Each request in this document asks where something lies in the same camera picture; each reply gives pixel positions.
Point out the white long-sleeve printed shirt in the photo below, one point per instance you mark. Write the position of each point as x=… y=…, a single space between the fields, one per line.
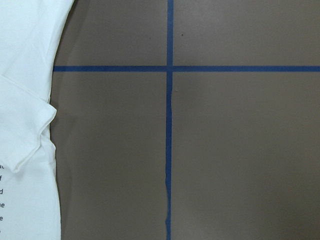
x=30 y=32

